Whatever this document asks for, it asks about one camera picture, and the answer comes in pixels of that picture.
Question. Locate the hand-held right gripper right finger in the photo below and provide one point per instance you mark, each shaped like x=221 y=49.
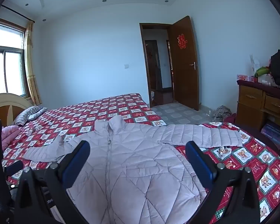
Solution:
x=198 y=163

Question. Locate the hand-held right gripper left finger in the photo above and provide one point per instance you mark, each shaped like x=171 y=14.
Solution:
x=77 y=161

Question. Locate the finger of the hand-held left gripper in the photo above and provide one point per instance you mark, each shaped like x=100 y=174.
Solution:
x=13 y=167

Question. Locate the light pink quilted jacket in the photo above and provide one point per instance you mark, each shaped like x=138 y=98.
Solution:
x=135 y=163

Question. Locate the pink quilt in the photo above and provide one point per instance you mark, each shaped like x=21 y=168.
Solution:
x=10 y=136

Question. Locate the red patterned bedspread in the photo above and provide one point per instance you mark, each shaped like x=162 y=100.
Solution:
x=72 y=119

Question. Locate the wooden bed headboard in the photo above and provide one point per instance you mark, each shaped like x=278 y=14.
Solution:
x=7 y=107

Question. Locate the striped pillow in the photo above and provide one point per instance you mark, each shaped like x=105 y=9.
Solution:
x=29 y=114

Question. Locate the maroon cloth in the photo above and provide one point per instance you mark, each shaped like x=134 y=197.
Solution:
x=230 y=118

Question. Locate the grey patterned cloth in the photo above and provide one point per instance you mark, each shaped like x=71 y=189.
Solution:
x=221 y=113

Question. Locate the wooden desk with drawers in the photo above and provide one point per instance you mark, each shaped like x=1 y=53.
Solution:
x=249 y=107

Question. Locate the purple shoe box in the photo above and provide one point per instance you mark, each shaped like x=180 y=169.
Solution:
x=273 y=133

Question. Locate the brown wooden door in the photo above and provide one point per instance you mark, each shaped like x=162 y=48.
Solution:
x=185 y=81

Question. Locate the yellow curtain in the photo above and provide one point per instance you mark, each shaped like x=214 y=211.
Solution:
x=31 y=70

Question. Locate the window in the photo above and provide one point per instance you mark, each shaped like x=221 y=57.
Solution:
x=7 y=63

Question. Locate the maroon desk cover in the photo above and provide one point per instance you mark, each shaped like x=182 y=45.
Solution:
x=256 y=85

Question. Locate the pink tissue box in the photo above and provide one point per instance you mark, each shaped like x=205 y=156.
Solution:
x=245 y=78

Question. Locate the hallway wooden door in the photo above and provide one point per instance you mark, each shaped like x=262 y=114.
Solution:
x=151 y=65

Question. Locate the green bag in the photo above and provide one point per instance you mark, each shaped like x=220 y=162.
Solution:
x=262 y=71

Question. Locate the white upright box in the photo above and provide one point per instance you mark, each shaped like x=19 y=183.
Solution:
x=253 y=61

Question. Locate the red paper door decoration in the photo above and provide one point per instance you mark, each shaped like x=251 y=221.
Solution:
x=181 y=41

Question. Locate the black curtain rod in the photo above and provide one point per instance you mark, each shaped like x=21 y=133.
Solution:
x=18 y=15

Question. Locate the brown door frame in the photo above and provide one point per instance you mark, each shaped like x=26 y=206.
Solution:
x=141 y=63

